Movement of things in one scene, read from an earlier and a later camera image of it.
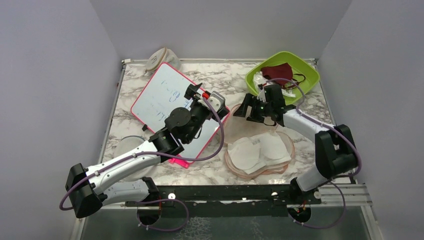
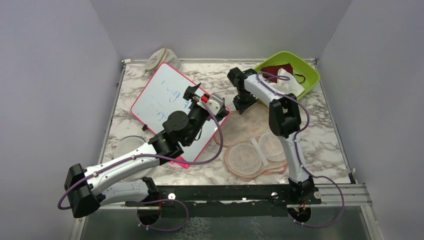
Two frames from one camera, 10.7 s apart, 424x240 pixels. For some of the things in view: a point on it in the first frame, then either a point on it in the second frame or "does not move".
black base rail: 229,201 does not move
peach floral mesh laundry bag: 237,127 does not move
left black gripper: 194,97 does not move
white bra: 251,154 -> 285,83
